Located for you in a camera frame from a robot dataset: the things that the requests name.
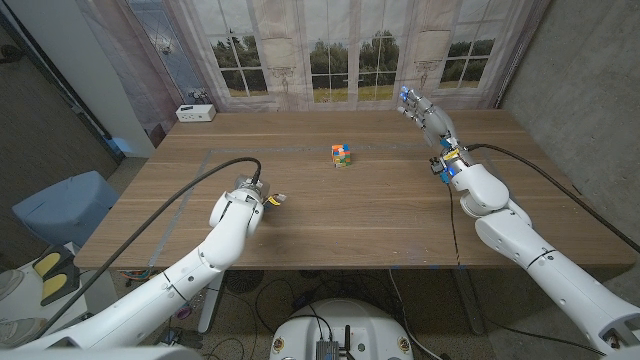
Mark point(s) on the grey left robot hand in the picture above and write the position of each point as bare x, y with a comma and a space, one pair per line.
247, 181

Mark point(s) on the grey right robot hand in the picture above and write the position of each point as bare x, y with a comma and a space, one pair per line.
435, 122

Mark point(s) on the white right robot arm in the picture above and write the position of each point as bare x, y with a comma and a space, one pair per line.
525, 240

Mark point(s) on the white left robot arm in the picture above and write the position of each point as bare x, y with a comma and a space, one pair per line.
175, 285

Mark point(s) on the multicoloured puzzle cube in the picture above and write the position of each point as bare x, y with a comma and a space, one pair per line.
341, 155

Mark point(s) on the white power strip box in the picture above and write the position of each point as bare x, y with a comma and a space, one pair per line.
195, 112

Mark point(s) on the black round floor fan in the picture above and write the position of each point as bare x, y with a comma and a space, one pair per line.
244, 281

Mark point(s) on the printed window backdrop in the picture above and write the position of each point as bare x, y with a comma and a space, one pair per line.
350, 50

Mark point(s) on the white table leg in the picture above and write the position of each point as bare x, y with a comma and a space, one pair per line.
212, 305

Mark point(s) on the purple round floor object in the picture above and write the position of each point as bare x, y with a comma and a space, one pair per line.
185, 313

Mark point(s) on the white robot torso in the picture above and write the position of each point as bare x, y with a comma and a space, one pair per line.
345, 320

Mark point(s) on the black blue floor device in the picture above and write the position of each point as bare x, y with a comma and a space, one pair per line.
180, 339

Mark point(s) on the blue covered bin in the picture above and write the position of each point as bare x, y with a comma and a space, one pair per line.
65, 205

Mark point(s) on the grey table leg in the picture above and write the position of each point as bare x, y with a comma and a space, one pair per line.
470, 305

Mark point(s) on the white floor platform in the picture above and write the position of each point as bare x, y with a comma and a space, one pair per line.
97, 292

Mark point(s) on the grey module on torso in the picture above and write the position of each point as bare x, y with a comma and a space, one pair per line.
327, 351

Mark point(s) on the black yellow foot pedal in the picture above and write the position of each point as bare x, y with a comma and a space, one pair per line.
46, 262
54, 286

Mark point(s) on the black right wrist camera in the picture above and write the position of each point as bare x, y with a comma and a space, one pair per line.
437, 166

